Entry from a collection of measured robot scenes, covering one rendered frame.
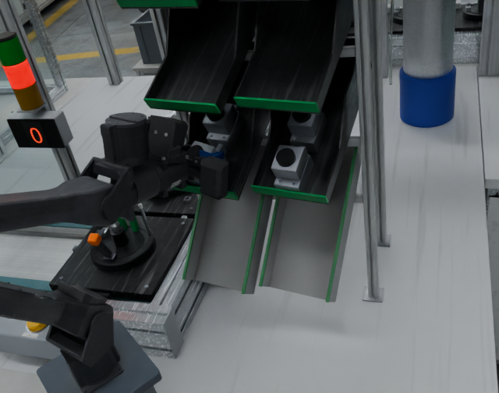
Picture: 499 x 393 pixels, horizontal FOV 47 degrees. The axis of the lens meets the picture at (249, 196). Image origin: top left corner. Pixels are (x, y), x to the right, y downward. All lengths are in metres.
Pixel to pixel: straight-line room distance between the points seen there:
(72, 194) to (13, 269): 0.71
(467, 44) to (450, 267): 1.03
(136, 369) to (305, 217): 0.40
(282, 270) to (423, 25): 0.84
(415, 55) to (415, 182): 0.37
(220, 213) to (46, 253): 0.52
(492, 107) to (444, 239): 0.63
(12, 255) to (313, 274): 0.77
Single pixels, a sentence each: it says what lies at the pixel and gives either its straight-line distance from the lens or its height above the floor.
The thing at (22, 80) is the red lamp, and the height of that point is 1.33.
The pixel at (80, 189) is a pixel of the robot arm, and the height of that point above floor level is 1.35.
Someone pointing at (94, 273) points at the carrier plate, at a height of 0.97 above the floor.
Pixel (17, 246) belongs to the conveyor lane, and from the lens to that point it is 1.52.
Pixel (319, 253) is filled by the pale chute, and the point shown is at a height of 1.05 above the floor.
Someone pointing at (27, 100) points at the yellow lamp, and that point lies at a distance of 1.29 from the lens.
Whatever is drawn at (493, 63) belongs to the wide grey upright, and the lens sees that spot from 2.04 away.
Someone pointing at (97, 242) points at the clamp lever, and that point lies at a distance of 1.16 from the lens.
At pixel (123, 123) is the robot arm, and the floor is 1.39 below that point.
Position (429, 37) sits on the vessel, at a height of 1.13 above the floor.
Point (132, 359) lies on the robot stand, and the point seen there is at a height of 1.06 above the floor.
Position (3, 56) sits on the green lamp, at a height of 1.38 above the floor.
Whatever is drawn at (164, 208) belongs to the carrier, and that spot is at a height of 0.97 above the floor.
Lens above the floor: 1.73
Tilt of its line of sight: 35 degrees down
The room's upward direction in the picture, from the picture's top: 11 degrees counter-clockwise
